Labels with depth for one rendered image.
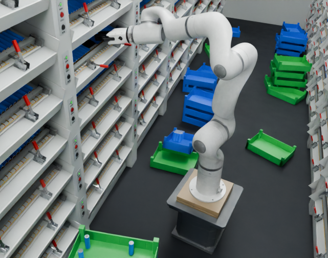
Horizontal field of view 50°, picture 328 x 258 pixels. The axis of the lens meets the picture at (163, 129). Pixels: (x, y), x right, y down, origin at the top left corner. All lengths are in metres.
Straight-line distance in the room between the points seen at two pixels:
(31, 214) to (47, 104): 0.43
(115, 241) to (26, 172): 0.42
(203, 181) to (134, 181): 0.70
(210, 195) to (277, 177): 0.84
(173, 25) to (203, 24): 0.16
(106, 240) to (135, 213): 0.76
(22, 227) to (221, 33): 1.02
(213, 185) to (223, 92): 0.53
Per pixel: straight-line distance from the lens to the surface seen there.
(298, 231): 2.27
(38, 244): 1.61
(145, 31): 1.61
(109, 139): 2.06
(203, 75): 3.45
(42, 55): 1.27
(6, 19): 1.08
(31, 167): 1.37
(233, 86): 1.44
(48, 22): 1.27
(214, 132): 1.55
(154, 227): 2.09
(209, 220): 1.79
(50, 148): 1.44
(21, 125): 1.25
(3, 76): 1.15
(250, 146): 2.71
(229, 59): 1.30
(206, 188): 1.79
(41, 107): 1.33
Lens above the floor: 1.63
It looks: 35 degrees down
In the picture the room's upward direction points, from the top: 4 degrees clockwise
